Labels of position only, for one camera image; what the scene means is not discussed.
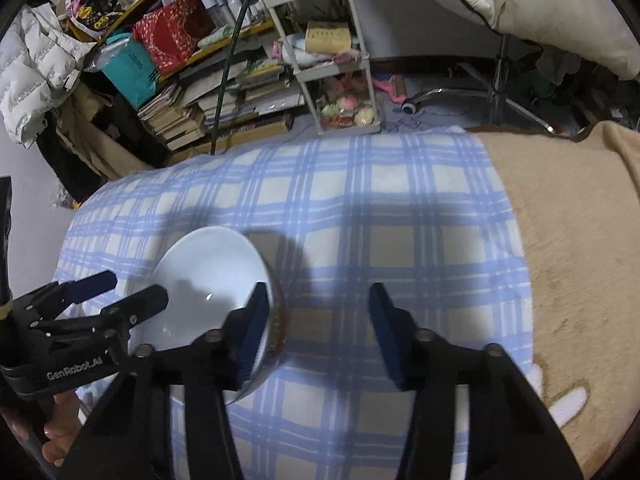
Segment cream puffy coat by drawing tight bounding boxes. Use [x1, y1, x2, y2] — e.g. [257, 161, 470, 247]
[385, 0, 640, 81]

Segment white utility cart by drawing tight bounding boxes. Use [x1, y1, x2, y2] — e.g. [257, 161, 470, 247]
[259, 0, 386, 136]

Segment person's left hand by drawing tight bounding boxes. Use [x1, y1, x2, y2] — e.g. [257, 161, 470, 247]
[42, 387, 86, 463]

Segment blue plaid blanket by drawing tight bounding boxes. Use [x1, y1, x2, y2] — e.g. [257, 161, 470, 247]
[57, 127, 538, 480]

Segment black yellow printed bag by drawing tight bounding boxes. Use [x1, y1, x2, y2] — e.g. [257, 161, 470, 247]
[65, 0, 126, 41]

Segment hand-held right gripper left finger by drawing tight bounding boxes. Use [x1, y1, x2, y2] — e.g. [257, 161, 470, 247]
[42, 282, 273, 480]

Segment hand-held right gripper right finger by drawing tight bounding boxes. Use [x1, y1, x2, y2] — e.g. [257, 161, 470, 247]
[369, 283, 584, 480]

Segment white bottles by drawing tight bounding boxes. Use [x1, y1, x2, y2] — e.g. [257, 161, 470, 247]
[200, 0, 251, 28]

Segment tan box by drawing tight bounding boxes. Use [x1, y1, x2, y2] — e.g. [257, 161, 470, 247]
[305, 21, 353, 56]

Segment tan flower blanket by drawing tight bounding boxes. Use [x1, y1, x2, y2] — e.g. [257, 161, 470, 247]
[465, 120, 640, 466]

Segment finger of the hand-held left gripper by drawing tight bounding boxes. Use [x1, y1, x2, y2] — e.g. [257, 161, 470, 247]
[45, 270, 119, 312]
[99, 285, 170, 342]

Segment white bowl with red outside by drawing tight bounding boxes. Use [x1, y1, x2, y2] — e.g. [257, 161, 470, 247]
[150, 226, 290, 406]

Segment yellow wooden shelf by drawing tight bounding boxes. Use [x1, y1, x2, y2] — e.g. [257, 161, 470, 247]
[65, 0, 281, 86]

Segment white puffer jacket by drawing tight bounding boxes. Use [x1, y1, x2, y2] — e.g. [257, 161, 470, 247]
[0, 2, 96, 148]

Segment pastel plush toys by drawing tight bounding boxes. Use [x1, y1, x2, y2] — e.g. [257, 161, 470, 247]
[320, 97, 376, 129]

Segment metal chair base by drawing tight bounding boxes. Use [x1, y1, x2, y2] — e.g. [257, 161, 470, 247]
[415, 35, 561, 133]

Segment pink toy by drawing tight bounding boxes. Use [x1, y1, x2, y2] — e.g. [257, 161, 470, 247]
[372, 75, 417, 113]

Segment teal box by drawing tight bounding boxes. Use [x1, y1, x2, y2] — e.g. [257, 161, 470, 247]
[97, 32, 161, 108]

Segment stack of books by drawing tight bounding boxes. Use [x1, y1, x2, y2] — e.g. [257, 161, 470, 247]
[137, 57, 306, 153]

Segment dark green hose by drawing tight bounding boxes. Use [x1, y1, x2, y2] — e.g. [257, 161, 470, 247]
[207, 0, 268, 156]

